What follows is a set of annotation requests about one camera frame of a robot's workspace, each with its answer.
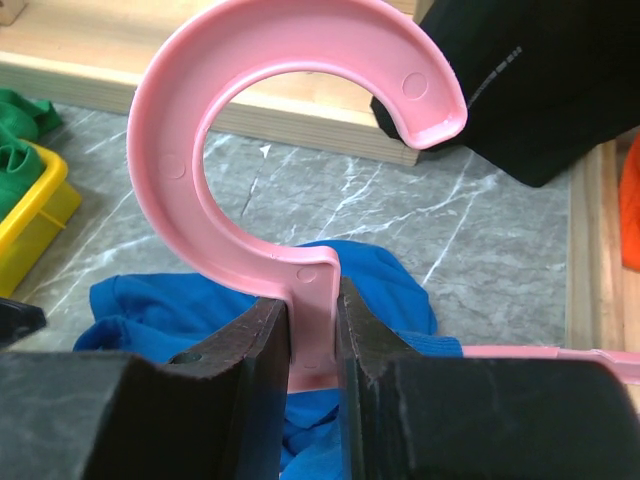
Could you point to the black shirt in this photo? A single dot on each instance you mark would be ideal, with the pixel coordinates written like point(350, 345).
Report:
point(543, 81)

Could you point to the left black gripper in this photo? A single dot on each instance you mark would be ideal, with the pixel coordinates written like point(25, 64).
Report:
point(18, 320)

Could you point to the orange t-shirt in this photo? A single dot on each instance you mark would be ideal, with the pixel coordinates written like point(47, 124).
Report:
point(629, 208)

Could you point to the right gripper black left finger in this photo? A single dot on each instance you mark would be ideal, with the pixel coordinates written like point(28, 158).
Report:
point(214, 411)

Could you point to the right wooden clothes rack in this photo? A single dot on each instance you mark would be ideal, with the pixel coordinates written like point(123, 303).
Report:
point(602, 308)

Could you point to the pink hanger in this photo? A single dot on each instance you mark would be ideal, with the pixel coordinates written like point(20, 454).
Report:
point(202, 67)

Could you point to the blue tank top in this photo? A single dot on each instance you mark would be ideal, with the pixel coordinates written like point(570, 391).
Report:
point(160, 315)

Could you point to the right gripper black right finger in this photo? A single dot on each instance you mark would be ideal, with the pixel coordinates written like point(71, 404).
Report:
point(503, 413)

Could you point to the yellow plastic tray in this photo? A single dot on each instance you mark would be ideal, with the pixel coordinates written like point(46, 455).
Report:
point(35, 221)

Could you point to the green shirt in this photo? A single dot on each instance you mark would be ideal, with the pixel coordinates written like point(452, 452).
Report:
point(23, 123)

